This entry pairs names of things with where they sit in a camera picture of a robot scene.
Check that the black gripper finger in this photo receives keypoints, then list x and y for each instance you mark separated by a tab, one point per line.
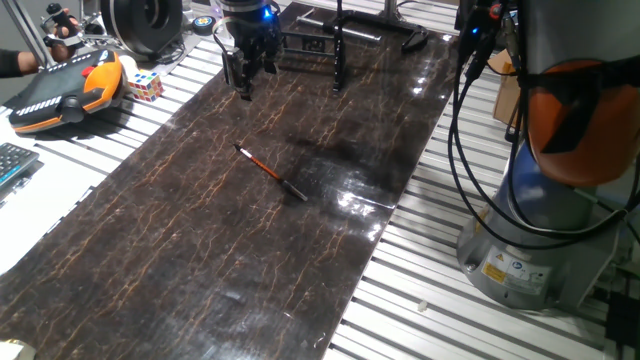
272	52
241	72

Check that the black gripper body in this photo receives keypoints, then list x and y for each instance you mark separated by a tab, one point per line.
250	25

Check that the orange black calligraphy brush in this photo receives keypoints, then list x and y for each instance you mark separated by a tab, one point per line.
270	172

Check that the silver orange robot arm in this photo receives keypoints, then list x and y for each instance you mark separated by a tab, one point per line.
540	240

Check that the operator forearm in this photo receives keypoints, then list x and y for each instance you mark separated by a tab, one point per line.
15	62

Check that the black pen rack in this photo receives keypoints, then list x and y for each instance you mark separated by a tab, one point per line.
339	55

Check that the operator hand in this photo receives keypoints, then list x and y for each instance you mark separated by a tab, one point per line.
62	50

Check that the small round black puck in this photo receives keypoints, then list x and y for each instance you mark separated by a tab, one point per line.
204	25

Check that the colourful puzzle cube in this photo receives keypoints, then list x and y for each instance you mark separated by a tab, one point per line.
146	86

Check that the large black round device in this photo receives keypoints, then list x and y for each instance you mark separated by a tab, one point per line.
140	25

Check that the small white ball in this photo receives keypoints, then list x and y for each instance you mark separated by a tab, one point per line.
127	64

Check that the dark marble pattern mat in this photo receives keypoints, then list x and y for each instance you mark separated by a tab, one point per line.
225	225

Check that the orange black teach pendant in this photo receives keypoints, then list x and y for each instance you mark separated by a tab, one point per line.
65	90

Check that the black handheld controller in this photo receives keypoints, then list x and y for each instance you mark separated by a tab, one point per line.
64	20

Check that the brown cardboard box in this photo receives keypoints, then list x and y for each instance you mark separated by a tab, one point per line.
506	95

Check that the dark computer keyboard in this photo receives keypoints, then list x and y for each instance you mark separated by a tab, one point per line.
14	160

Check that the small white scrap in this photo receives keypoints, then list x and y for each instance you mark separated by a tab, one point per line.
423	305

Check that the pale corner object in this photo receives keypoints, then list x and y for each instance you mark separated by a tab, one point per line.
15	351

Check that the silver aluminium post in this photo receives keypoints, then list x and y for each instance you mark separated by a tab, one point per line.
392	7

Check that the silver metal stand frame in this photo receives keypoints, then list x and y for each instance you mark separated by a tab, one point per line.
27	35

